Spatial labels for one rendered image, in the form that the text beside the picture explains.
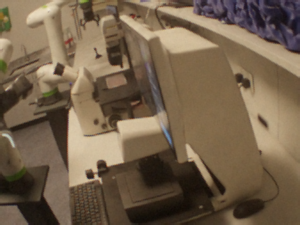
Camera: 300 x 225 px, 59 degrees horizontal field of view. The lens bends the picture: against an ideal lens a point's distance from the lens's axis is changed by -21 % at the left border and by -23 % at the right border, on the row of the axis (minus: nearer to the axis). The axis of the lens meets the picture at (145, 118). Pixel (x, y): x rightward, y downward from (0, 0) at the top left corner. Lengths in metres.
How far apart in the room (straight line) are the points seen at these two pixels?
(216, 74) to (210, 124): 0.13
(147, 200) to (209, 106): 0.29
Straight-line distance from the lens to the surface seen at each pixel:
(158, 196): 0.84
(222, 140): 0.82
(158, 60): 0.58
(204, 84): 0.74
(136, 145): 0.84
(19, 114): 3.89
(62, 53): 1.83
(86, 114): 1.51
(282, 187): 1.06
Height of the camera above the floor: 1.46
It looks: 27 degrees down
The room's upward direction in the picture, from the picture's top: 13 degrees counter-clockwise
